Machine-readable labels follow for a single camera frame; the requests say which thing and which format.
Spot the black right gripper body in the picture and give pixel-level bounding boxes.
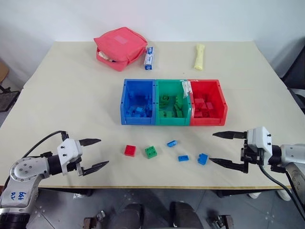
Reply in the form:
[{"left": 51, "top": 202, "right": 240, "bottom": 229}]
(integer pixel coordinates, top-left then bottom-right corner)
[{"left": 240, "top": 139, "right": 270, "bottom": 173}]

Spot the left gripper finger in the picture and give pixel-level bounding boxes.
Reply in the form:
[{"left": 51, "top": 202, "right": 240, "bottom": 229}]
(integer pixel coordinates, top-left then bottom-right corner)
[
  {"left": 79, "top": 138, "right": 102, "bottom": 147},
  {"left": 81, "top": 160, "right": 110, "bottom": 177}
]

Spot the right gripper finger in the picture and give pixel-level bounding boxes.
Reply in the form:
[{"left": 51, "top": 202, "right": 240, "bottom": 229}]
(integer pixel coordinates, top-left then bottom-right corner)
[
  {"left": 209, "top": 157, "right": 244, "bottom": 172},
  {"left": 212, "top": 130, "right": 249, "bottom": 140}
]

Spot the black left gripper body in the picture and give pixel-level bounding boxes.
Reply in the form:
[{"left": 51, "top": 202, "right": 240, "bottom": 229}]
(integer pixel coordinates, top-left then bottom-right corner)
[{"left": 66, "top": 161, "right": 84, "bottom": 177}]

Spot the black table foot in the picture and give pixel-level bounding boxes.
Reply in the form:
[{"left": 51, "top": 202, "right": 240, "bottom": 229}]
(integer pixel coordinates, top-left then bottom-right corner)
[
  {"left": 39, "top": 188, "right": 94, "bottom": 198},
  {"left": 212, "top": 189, "right": 248, "bottom": 198}
]

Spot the chunky blue toy brick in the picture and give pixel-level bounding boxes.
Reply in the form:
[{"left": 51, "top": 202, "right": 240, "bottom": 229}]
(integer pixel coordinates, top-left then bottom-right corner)
[{"left": 197, "top": 153, "right": 210, "bottom": 166}]

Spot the red plastic bin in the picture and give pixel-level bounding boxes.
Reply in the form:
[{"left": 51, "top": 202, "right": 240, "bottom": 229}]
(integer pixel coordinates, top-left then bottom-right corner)
[{"left": 188, "top": 79, "right": 228, "bottom": 126}]

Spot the white shoe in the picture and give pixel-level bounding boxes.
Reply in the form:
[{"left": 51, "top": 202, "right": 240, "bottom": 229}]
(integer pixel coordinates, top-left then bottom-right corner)
[{"left": 277, "top": 189, "right": 292, "bottom": 201}]

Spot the metal caster wheel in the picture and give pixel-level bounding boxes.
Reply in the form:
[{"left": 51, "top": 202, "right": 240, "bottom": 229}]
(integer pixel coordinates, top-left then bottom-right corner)
[
  {"left": 206, "top": 214, "right": 234, "bottom": 229},
  {"left": 83, "top": 209, "right": 106, "bottom": 229}
]

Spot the blue plastic bin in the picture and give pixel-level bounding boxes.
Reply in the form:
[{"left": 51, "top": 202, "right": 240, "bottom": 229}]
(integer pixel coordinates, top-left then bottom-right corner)
[{"left": 120, "top": 79, "right": 157, "bottom": 126}]

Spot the white paper label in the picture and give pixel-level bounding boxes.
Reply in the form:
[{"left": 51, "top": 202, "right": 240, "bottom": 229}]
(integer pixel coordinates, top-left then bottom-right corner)
[{"left": 180, "top": 80, "right": 193, "bottom": 99}]

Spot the green plastic bin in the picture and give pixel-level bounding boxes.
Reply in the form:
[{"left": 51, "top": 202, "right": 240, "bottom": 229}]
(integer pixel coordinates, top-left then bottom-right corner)
[{"left": 154, "top": 79, "right": 193, "bottom": 126}]

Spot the yellow bandage roll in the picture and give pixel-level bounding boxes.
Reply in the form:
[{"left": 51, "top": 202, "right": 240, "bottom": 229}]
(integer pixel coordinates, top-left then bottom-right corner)
[{"left": 192, "top": 42, "right": 206, "bottom": 71}]

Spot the red fabric zip pouch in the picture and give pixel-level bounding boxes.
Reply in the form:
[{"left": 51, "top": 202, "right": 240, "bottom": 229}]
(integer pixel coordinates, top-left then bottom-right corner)
[{"left": 93, "top": 27, "right": 149, "bottom": 72}]

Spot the blue and white carton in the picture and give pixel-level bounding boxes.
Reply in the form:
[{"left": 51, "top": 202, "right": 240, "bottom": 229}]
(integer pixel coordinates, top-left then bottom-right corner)
[{"left": 143, "top": 46, "right": 155, "bottom": 71}]

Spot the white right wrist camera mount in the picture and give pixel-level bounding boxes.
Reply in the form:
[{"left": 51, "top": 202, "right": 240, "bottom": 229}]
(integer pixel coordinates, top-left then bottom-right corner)
[{"left": 246, "top": 126, "right": 273, "bottom": 154}]

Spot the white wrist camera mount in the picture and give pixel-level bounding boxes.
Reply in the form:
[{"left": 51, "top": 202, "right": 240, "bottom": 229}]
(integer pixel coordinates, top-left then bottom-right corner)
[
  {"left": 246, "top": 126, "right": 273, "bottom": 154},
  {"left": 56, "top": 138, "right": 83, "bottom": 176}
]

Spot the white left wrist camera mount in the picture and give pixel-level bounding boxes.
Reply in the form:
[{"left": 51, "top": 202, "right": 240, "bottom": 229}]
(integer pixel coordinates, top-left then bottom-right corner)
[{"left": 56, "top": 138, "right": 83, "bottom": 176}]

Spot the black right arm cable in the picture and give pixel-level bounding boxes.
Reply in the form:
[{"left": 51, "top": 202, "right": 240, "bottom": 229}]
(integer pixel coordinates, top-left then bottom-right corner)
[{"left": 258, "top": 163, "right": 305, "bottom": 218}]

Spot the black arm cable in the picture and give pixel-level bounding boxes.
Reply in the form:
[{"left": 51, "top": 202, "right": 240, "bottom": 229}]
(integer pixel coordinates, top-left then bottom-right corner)
[
  {"left": 258, "top": 163, "right": 305, "bottom": 218},
  {"left": 21, "top": 130, "right": 70, "bottom": 160}
]

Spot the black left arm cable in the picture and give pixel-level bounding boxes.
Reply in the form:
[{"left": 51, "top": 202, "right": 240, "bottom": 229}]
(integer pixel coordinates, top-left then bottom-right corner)
[{"left": 21, "top": 130, "right": 70, "bottom": 160}]

